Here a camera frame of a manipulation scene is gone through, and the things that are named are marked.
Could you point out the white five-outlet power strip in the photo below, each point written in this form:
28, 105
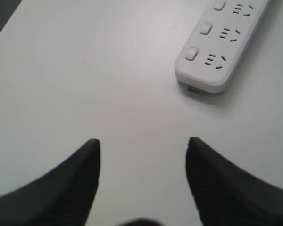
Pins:
212, 52

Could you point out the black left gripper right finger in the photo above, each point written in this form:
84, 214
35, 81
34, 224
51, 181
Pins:
226, 195

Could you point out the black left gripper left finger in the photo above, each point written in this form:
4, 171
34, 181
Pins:
61, 197

